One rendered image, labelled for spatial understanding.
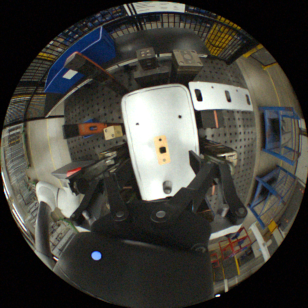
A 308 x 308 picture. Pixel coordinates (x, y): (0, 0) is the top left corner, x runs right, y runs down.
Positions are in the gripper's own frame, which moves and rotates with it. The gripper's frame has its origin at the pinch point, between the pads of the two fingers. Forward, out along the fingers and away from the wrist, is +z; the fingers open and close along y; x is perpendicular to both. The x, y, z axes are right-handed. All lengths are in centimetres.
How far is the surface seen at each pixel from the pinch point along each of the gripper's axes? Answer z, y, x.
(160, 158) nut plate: 11.8, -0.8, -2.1
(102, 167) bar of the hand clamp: 3.3, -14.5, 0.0
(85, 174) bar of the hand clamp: -2.8, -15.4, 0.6
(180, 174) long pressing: 13.9, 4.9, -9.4
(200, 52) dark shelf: 10.9, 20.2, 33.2
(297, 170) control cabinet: 89, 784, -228
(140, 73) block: 13.8, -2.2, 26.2
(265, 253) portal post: -61, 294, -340
